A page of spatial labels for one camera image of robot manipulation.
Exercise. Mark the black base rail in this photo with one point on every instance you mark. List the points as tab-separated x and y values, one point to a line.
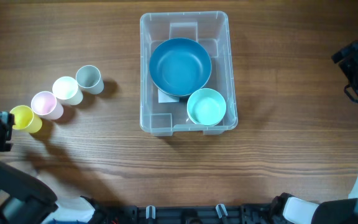
242	214

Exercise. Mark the green bowl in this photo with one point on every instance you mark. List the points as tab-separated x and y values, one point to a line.
206	106

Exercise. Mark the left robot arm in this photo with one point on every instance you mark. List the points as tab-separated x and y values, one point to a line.
25	199

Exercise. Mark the yellow cup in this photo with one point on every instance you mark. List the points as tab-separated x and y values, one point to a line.
25	119

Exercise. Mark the white label in bin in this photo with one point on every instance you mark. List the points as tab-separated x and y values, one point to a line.
165	98

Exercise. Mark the cream cup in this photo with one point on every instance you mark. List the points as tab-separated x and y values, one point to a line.
67	91

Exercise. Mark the pink cup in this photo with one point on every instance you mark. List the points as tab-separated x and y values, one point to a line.
46	105

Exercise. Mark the blue plate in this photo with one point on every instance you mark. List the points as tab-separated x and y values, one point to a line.
180	66

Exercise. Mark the clear plastic storage bin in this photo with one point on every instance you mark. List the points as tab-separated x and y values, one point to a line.
211	30

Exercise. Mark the grey cup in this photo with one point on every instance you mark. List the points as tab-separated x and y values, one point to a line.
89	79

